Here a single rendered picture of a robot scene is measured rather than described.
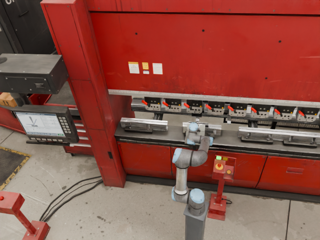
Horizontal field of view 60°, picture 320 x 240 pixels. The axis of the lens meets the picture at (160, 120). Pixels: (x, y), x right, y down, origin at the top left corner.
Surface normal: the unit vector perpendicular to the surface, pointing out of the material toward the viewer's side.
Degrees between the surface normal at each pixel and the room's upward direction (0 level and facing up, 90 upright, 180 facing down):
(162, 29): 90
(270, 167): 90
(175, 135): 0
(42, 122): 90
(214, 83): 90
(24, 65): 1
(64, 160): 0
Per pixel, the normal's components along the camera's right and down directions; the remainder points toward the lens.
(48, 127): -0.13, 0.70
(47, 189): -0.06, -0.72
